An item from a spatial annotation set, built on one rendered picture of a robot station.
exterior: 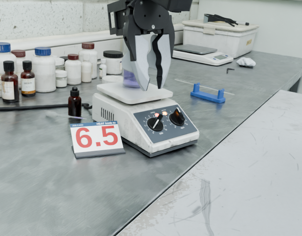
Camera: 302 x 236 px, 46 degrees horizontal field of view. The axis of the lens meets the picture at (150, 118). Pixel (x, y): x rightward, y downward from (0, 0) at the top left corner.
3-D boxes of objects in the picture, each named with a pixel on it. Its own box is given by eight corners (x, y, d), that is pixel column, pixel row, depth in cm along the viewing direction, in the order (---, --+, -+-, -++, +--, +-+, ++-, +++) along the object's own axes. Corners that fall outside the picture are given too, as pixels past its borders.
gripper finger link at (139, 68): (130, 90, 63) (130, 38, 62) (150, 91, 59) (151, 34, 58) (115, 90, 62) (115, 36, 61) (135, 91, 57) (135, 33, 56)
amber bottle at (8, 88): (11, 97, 89) (9, 59, 86) (22, 99, 88) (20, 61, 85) (-2, 100, 86) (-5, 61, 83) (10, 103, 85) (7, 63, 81)
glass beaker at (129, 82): (123, 92, 71) (126, 52, 68) (118, 85, 76) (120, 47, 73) (152, 92, 73) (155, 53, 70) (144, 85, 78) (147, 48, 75)
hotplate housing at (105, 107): (199, 144, 71) (204, 106, 68) (149, 160, 63) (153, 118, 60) (132, 111, 86) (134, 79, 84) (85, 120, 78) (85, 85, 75)
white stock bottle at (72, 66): (82, 84, 105) (83, 56, 102) (66, 85, 103) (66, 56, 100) (79, 81, 109) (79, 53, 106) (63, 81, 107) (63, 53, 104)
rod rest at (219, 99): (225, 101, 100) (227, 89, 99) (219, 103, 98) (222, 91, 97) (195, 93, 106) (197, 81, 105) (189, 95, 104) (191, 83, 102)
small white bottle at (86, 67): (87, 83, 107) (88, 54, 104) (78, 81, 108) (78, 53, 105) (93, 81, 110) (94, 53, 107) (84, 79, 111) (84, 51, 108)
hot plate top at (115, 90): (174, 96, 73) (175, 92, 73) (128, 105, 66) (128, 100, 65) (139, 82, 81) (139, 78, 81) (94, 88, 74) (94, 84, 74)
